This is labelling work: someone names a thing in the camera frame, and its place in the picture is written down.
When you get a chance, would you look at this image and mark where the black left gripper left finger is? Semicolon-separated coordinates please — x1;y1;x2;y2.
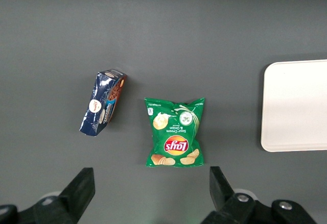
0;167;96;224

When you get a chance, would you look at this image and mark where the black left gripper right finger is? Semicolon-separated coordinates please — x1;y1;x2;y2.
200;166;318;224

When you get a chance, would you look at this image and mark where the green Lays chips bag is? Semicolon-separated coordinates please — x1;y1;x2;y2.
144;97;205;168

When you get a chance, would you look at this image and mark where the white plastic tray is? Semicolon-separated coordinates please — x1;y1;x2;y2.
260;59;327;153

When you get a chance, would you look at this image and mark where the dark blue snack box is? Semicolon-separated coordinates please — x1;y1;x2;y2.
78;68;128;138

